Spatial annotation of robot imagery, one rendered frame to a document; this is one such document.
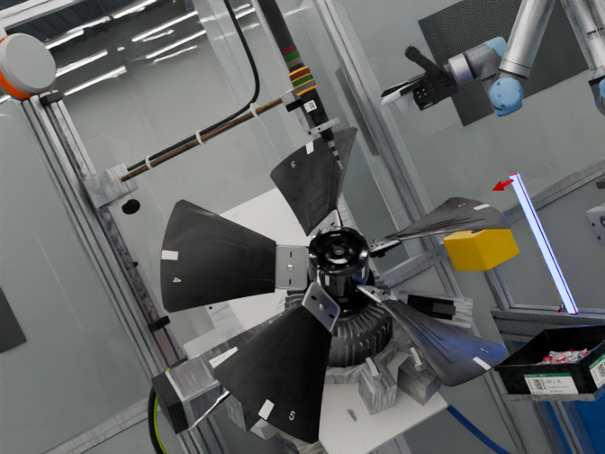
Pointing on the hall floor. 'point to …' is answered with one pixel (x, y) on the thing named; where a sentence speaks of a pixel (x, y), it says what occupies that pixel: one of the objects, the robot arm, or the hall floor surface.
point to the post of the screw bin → (573, 427)
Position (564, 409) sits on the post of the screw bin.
